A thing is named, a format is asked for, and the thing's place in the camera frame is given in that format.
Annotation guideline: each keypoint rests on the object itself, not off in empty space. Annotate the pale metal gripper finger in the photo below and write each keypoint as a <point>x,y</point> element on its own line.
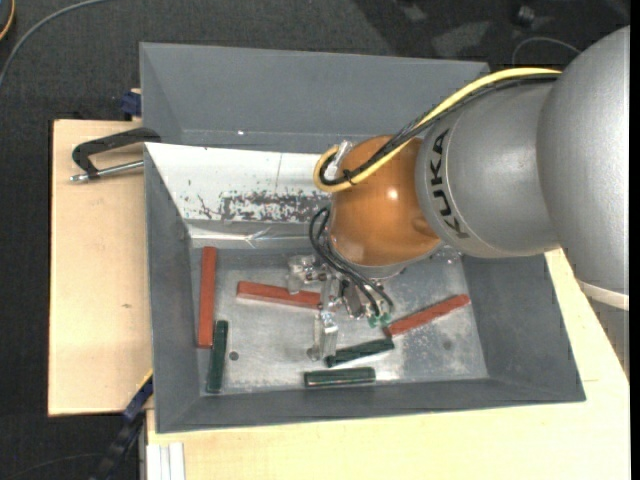
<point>330,338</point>
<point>316,338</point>

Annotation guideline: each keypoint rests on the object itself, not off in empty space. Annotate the dark green flat block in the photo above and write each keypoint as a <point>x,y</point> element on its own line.
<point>362,351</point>
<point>217,358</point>
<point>340,377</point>

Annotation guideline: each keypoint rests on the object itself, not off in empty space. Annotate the grey metal bin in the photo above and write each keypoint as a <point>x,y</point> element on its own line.
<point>310,93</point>

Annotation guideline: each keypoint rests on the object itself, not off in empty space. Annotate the pale wood flat board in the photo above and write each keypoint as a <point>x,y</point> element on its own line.
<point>95,278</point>

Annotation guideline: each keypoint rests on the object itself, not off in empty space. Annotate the red-brown flat block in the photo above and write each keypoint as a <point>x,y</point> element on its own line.
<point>207,298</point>
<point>275,295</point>
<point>430,315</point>

